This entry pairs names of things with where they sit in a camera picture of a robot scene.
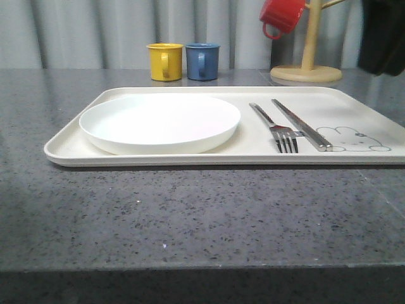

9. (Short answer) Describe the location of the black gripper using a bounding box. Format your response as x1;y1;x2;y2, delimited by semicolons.
358;1;404;76

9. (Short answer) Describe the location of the steel chopstick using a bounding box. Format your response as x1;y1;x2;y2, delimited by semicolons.
271;98;330;153
272;98;333;151

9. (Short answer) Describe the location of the steel fork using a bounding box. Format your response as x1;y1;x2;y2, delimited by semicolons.
249;103;299;153

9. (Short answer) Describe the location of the white round plate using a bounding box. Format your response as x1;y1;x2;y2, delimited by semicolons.
79;93;241;155

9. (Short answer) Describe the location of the wooden mug tree stand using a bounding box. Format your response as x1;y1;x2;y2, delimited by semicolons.
270;1;342;83

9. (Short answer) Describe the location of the cream rabbit print tray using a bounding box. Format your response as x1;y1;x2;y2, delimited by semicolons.
44;86;404;167

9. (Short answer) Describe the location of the red enamel mug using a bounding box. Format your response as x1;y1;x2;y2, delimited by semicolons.
259;0;306;39

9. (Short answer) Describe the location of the blue enamel mug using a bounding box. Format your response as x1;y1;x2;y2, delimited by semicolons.
185;43;220;81

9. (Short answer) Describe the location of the yellow enamel mug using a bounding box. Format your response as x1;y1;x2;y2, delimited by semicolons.
146;43;184;82

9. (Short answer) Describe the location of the grey pleated curtain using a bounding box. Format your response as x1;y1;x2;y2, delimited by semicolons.
0;0;405;70

